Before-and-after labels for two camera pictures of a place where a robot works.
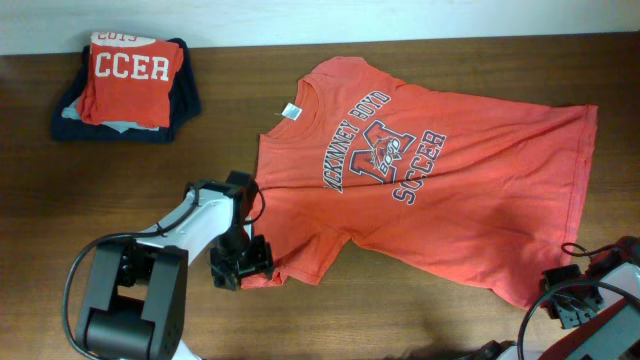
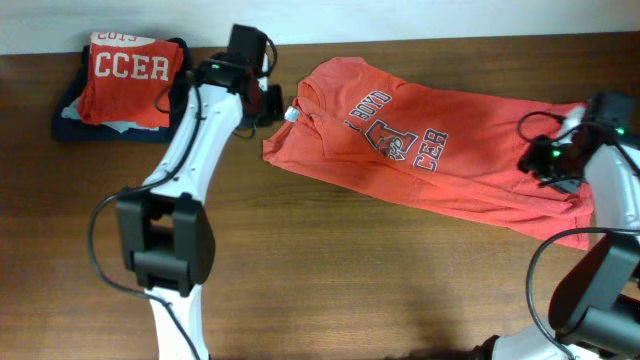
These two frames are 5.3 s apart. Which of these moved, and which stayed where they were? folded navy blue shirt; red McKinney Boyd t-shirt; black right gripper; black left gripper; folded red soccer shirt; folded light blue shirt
Moved: black right gripper; black left gripper; red McKinney Boyd t-shirt
Stayed: folded red soccer shirt; folded navy blue shirt; folded light blue shirt
